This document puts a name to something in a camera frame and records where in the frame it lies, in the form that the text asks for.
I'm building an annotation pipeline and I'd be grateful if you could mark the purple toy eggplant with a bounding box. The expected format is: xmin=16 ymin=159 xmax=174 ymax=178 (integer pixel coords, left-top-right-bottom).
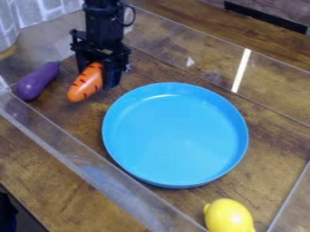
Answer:
xmin=15 ymin=61 xmax=60 ymax=101

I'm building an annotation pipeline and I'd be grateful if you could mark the blue round tray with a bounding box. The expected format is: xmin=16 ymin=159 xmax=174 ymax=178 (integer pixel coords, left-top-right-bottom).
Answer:
xmin=102 ymin=82 xmax=250 ymax=189

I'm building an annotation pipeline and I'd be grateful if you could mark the orange toy carrot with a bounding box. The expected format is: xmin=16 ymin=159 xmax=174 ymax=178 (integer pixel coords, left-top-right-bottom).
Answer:
xmin=67 ymin=63 xmax=103 ymax=102

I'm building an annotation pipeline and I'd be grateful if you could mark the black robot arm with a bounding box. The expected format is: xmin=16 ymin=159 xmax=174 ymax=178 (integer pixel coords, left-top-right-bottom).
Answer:
xmin=69 ymin=0 xmax=136 ymax=90

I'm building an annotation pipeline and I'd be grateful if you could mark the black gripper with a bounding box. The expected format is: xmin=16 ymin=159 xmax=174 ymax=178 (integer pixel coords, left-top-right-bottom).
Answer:
xmin=71 ymin=5 xmax=131 ymax=90

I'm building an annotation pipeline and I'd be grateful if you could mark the yellow toy lemon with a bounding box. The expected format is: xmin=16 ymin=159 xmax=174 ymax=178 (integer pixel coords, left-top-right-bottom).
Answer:
xmin=203 ymin=198 xmax=255 ymax=232

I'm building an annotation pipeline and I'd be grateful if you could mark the clear acrylic enclosure wall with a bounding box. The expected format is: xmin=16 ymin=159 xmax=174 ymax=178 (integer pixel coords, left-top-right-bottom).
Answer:
xmin=0 ymin=1 xmax=310 ymax=232

